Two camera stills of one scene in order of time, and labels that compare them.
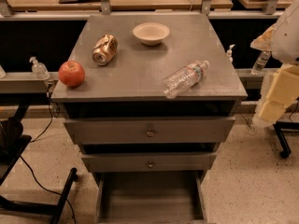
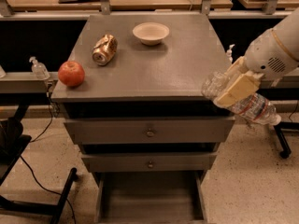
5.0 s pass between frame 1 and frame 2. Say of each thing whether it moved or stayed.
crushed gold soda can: stayed
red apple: stayed
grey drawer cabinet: stayed
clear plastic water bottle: moved
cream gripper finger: moved
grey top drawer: stayed
